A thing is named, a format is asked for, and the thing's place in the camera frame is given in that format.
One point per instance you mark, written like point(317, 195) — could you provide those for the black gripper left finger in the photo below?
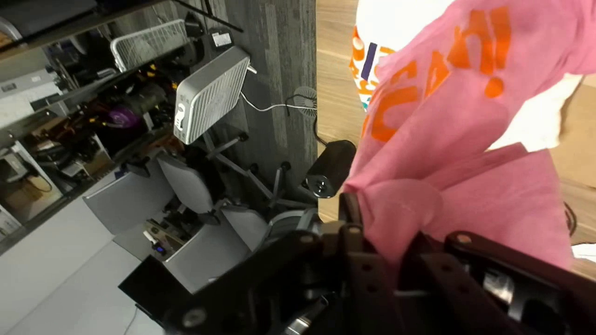
point(366, 273)

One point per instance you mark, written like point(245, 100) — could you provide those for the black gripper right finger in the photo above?
point(496, 286)

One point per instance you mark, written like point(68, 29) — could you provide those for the pink shirt with orange print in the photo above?
point(459, 143)

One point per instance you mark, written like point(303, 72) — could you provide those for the peach shirt with orange print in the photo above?
point(398, 25)

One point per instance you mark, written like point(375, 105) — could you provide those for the white mesh speaker box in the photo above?
point(208, 94)

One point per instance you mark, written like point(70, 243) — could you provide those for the white mesh tray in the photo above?
point(150, 44)

